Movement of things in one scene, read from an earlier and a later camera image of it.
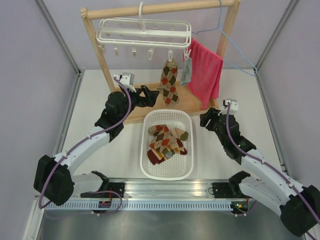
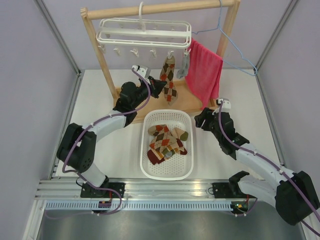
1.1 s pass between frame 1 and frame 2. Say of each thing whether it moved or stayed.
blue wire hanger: stayed
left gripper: moved
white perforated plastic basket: stayed
